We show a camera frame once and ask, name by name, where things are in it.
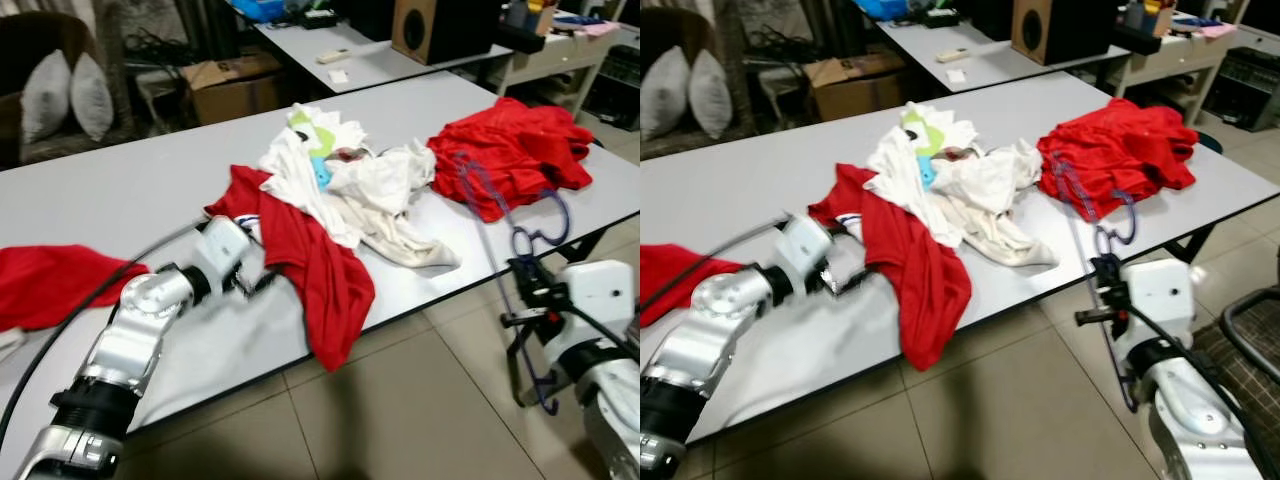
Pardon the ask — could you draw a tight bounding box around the black flat box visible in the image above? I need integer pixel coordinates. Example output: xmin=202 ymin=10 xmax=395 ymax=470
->
xmin=495 ymin=22 xmax=547 ymax=54
xmin=1112 ymin=22 xmax=1164 ymax=54

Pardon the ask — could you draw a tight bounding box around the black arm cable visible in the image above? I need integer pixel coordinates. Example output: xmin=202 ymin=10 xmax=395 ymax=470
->
xmin=640 ymin=210 xmax=796 ymax=306
xmin=0 ymin=220 xmax=208 ymax=453
xmin=1148 ymin=333 xmax=1280 ymax=477
xmin=588 ymin=316 xmax=641 ymax=365

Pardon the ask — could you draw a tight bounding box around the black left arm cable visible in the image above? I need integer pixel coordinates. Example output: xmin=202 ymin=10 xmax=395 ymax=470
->
xmin=640 ymin=210 xmax=796 ymax=306
xmin=0 ymin=220 xmax=208 ymax=453

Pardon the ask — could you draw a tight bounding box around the black frame woven chair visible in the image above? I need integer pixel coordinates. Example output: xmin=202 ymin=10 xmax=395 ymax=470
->
xmin=1195 ymin=288 xmax=1280 ymax=451

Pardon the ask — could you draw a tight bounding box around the cream white garment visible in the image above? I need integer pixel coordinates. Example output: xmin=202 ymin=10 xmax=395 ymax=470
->
xmin=325 ymin=140 xmax=461 ymax=271
xmin=935 ymin=138 xmax=1061 ymax=269

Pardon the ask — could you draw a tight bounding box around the white shirt with green print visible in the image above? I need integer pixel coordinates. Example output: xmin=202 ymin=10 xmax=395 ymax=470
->
xmin=865 ymin=100 xmax=986 ymax=251
xmin=258 ymin=100 xmax=366 ymax=251

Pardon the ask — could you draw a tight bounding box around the red shirt with white collar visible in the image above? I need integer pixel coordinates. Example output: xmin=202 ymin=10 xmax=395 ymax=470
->
xmin=808 ymin=163 xmax=973 ymax=373
xmin=205 ymin=165 xmax=376 ymax=373

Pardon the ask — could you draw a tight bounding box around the wooden loudspeaker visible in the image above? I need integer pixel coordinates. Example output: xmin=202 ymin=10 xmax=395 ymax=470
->
xmin=1012 ymin=0 xmax=1111 ymax=66
xmin=392 ymin=0 xmax=501 ymax=66

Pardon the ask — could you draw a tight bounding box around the crumpled red garment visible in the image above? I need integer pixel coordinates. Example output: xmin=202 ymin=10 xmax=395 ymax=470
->
xmin=640 ymin=243 xmax=746 ymax=329
xmin=0 ymin=243 xmax=151 ymax=333
xmin=428 ymin=97 xmax=596 ymax=223
xmin=1037 ymin=97 xmax=1199 ymax=221

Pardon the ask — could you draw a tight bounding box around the black plastic crate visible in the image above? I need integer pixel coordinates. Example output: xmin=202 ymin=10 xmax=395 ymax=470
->
xmin=585 ymin=45 xmax=641 ymax=131
xmin=1205 ymin=45 xmax=1280 ymax=131

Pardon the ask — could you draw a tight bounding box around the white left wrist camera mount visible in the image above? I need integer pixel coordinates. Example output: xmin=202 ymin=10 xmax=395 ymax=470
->
xmin=775 ymin=213 xmax=851 ymax=296
xmin=193 ymin=215 xmax=267 ymax=297

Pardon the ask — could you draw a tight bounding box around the dark wicker armchair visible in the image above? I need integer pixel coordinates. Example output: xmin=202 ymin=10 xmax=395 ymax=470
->
xmin=0 ymin=10 xmax=131 ymax=166
xmin=640 ymin=10 xmax=751 ymax=161

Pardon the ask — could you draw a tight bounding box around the cream side table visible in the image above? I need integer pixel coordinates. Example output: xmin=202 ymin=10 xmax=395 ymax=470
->
xmin=1110 ymin=10 xmax=1261 ymax=126
xmin=495 ymin=10 xmax=641 ymax=126

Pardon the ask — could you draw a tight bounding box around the black table leg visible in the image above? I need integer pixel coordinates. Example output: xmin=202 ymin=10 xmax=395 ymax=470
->
xmin=1185 ymin=225 xmax=1241 ymax=266
xmin=570 ymin=222 xmax=626 ymax=266

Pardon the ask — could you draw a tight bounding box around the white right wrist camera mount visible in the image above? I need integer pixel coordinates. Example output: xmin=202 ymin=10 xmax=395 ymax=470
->
xmin=553 ymin=262 xmax=641 ymax=366
xmin=1115 ymin=258 xmax=1196 ymax=366

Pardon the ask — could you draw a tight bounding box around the purple wire hanger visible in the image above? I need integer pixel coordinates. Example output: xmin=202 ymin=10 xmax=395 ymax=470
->
xmin=1050 ymin=150 xmax=1143 ymax=414
xmin=450 ymin=150 xmax=573 ymax=416

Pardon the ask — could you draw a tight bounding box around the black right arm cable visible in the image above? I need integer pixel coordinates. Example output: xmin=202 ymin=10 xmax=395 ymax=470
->
xmin=1148 ymin=333 xmax=1280 ymax=477
xmin=588 ymin=316 xmax=641 ymax=365

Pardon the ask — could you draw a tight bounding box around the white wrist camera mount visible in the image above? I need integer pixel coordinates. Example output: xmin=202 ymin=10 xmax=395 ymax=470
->
xmin=193 ymin=215 xmax=267 ymax=297
xmin=553 ymin=262 xmax=641 ymax=366
xmin=1115 ymin=258 xmax=1196 ymax=366
xmin=775 ymin=213 xmax=851 ymax=296

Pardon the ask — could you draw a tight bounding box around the grey pillow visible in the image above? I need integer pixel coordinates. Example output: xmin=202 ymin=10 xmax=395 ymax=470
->
xmin=22 ymin=50 xmax=73 ymax=144
xmin=688 ymin=48 xmax=734 ymax=139
xmin=70 ymin=52 xmax=114 ymax=141
xmin=640 ymin=45 xmax=693 ymax=141

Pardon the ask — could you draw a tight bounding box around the brown cardboard box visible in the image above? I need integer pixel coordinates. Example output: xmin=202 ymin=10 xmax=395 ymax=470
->
xmin=180 ymin=52 xmax=286 ymax=126
xmin=805 ymin=52 xmax=901 ymax=123

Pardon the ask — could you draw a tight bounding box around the white long desk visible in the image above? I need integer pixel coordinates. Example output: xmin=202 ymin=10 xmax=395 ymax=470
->
xmin=255 ymin=18 xmax=521 ymax=111
xmin=875 ymin=18 xmax=1136 ymax=101

